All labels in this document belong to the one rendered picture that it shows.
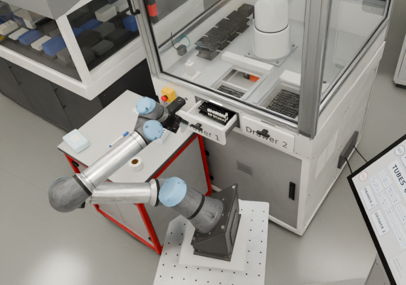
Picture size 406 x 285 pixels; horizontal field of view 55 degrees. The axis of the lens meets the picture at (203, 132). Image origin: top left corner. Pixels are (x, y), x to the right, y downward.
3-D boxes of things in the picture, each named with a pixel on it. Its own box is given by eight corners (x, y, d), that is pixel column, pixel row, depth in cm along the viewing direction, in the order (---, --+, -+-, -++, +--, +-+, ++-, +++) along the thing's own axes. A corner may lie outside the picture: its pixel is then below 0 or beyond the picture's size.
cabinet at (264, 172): (302, 244, 243) (313, 162, 186) (178, 176, 294) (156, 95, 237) (362, 147, 291) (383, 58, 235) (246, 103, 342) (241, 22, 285)
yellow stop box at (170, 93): (171, 104, 224) (168, 95, 218) (162, 100, 227) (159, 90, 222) (176, 99, 226) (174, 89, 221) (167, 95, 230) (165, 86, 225)
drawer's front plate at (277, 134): (292, 153, 189) (292, 137, 182) (241, 131, 204) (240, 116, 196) (293, 150, 190) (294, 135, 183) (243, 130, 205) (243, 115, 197)
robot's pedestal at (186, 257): (252, 336, 209) (246, 273, 156) (198, 328, 216) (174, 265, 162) (257, 281, 230) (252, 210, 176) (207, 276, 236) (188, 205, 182)
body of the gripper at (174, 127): (165, 128, 183) (150, 122, 173) (173, 112, 183) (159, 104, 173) (177, 134, 179) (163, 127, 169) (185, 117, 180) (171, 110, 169)
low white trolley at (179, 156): (162, 264, 245) (132, 193, 192) (98, 218, 276) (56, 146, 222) (215, 198, 275) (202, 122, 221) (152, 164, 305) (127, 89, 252)
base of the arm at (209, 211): (222, 222, 148) (203, 209, 145) (197, 240, 155) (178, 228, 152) (224, 194, 160) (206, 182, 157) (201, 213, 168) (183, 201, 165)
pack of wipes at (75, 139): (91, 145, 219) (88, 139, 216) (77, 154, 215) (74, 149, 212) (78, 133, 228) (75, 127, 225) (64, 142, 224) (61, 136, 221)
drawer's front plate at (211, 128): (224, 145, 198) (222, 130, 191) (180, 125, 213) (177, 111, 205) (226, 143, 199) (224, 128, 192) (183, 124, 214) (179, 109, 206)
